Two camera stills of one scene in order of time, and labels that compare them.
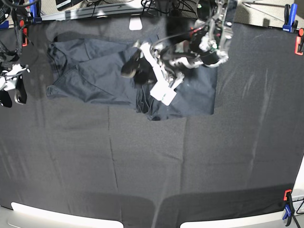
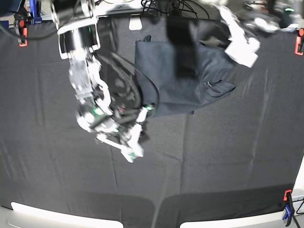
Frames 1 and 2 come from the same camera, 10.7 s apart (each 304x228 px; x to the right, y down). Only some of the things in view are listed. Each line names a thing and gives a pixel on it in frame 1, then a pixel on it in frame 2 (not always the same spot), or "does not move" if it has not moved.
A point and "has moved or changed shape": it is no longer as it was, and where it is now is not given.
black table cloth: [111, 161] does not move
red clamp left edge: [24, 33] does not move
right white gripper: [162, 90] to [242, 49]
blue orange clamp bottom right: [289, 205] does not move
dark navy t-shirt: [90, 68] has moved or changed shape
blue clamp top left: [33, 10] does not move
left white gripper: [21, 96] to [127, 134]
